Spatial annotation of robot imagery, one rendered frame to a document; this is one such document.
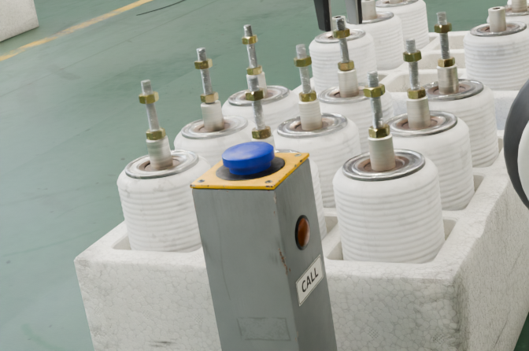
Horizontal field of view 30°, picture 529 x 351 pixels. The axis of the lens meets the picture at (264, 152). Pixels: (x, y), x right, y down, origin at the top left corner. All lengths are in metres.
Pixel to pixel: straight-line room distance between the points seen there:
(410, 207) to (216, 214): 0.21
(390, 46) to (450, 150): 0.59
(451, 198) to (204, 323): 0.27
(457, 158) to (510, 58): 0.39
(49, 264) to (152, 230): 0.54
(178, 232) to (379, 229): 0.21
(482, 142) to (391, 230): 0.26
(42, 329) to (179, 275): 0.39
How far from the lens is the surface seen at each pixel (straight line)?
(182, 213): 0.97
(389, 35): 1.54
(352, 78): 1.14
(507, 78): 1.36
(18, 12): 3.70
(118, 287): 1.00
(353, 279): 0.87
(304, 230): 0.75
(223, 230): 0.74
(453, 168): 0.99
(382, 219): 0.87
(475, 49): 1.36
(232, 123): 1.10
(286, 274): 0.74
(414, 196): 0.87
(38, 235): 1.63
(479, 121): 1.09
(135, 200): 0.98
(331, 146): 1.01
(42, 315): 1.35
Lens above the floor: 0.55
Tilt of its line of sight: 18 degrees down
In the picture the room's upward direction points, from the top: 9 degrees counter-clockwise
